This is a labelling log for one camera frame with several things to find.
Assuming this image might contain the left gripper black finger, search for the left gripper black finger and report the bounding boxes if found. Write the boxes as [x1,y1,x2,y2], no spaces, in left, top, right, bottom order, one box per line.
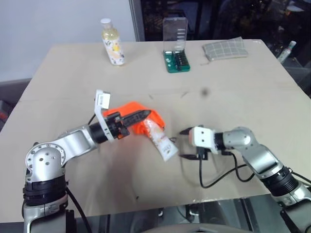
[123,114,150,127]
[121,109,153,123]

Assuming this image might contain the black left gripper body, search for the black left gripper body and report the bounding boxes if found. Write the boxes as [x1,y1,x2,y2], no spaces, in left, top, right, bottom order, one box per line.
[104,111,130,141]

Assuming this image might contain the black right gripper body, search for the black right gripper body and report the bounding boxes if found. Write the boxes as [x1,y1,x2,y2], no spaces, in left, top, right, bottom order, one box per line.
[195,145,210,161]

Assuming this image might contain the orange fabric pouch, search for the orange fabric pouch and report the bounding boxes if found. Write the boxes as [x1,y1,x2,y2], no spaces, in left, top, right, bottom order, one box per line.
[102,101,166,135]

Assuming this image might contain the white cosmetic tube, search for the white cosmetic tube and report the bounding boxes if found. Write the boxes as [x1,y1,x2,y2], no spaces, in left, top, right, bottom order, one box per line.
[142,118,179,163]

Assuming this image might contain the grey checked fabric pouch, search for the grey checked fabric pouch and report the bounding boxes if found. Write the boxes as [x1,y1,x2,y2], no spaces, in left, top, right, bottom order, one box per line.
[200,36,249,66]

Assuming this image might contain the green screwdriver bit case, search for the green screwdriver bit case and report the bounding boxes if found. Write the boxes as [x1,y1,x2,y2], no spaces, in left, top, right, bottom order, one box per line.
[162,17,191,73]

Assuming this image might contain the beige cardboard sheet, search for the beige cardboard sheet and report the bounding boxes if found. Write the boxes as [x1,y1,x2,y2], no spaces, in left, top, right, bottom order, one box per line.
[0,38,311,216]

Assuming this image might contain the yellow drink bottle floral label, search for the yellow drink bottle floral label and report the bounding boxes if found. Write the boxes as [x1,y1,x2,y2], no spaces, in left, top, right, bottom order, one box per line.
[100,18,126,66]

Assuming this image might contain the small white-capped bottle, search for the small white-capped bottle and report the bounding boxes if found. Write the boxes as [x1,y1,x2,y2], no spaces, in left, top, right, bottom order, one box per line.
[277,40,297,65]

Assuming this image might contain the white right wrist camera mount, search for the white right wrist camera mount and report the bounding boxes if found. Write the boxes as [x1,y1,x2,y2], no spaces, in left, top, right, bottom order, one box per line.
[188,125,219,154]

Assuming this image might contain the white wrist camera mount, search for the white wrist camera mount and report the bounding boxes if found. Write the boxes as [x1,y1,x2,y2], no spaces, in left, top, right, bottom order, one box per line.
[188,125,219,154]
[93,89,115,143]

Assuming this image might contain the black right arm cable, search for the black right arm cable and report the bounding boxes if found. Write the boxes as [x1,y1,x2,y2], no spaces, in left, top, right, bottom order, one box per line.
[199,150,255,189]

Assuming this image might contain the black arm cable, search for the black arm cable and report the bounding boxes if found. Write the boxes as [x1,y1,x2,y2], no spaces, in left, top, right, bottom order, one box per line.
[199,150,255,189]
[65,179,93,233]

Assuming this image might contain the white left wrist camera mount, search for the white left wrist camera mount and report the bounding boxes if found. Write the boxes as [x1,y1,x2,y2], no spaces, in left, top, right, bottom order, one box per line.
[93,89,115,143]

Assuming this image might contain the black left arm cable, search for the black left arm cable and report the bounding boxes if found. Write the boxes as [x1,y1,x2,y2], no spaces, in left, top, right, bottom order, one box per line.
[65,179,93,233]

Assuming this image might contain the grey metal post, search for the grey metal post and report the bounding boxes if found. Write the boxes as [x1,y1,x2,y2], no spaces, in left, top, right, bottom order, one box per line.
[128,0,146,42]

